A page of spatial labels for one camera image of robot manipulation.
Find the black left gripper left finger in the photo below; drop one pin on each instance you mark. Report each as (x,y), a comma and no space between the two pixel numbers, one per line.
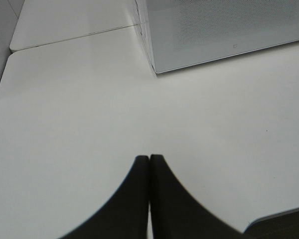
(125,214)

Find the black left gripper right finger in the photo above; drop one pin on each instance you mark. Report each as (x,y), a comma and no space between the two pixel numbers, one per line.
(175,214)

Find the white microwave oven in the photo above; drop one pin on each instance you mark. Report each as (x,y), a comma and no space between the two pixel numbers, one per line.
(144,32)

